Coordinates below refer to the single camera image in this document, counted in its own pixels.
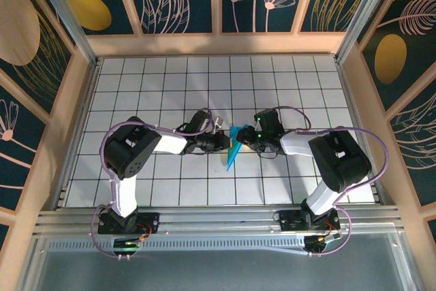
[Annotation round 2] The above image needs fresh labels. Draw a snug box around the aluminium side rail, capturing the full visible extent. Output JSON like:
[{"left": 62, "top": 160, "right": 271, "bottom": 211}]
[
  {"left": 335, "top": 55, "right": 389, "bottom": 207},
  {"left": 50, "top": 57, "right": 102, "bottom": 210}
]

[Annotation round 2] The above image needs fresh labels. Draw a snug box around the blue paper sheet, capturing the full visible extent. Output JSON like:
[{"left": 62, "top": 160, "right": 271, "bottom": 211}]
[{"left": 225, "top": 123, "right": 249, "bottom": 172}]

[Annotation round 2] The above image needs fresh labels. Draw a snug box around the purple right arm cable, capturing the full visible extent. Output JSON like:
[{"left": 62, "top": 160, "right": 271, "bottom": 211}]
[{"left": 275, "top": 106, "right": 390, "bottom": 258}]

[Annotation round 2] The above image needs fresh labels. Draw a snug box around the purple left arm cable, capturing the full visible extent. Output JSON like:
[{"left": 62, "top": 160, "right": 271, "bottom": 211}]
[{"left": 91, "top": 106, "right": 215, "bottom": 260}]

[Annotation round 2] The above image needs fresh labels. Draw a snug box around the grey translucent panel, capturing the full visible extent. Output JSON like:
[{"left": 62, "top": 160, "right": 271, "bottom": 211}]
[{"left": 15, "top": 232, "right": 420, "bottom": 291}]

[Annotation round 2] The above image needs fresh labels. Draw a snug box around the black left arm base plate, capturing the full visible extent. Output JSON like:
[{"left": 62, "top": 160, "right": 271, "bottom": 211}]
[{"left": 97, "top": 212, "right": 161, "bottom": 236}]

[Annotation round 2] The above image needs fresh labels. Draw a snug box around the grey perforated cable tray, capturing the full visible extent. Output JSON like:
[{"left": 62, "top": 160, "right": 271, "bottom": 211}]
[{"left": 47, "top": 234, "right": 307, "bottom": 254}]

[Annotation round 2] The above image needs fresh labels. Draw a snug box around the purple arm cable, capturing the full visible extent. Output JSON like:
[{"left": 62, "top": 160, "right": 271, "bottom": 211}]
[
  {"left": 91, "top": 106, "right": 215, "bottom": 260},
  {"left": 275, "top": 106, "right": 390, "bottom": 258}
]

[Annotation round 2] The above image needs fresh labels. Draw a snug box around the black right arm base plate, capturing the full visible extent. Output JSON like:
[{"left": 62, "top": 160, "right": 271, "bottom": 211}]
[{"left": 277, "top": 211, "right": 341, "bottom": 232}]

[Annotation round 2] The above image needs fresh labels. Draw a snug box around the aluminium frame post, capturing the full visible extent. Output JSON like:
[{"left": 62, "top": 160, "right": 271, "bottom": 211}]
[
  {"left": 334, "top": 0, "right": 409, "bottom": 63},
  {"left": 27, "top": 0, "right": 100, "bottom": 69}
]

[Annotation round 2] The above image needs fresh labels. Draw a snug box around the small controller board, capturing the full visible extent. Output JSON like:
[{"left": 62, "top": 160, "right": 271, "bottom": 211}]
[
  {"left": 113, "top": 236, "right": 146, "bottom": 250},
  {"left": 304, "top": 232, "right": 343, "bottom": 249}
]

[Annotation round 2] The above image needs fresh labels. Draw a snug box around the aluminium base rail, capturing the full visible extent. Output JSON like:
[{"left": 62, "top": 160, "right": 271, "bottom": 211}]
[{"left": 33, "top": 206, "right": 401, "bottom": 237}]

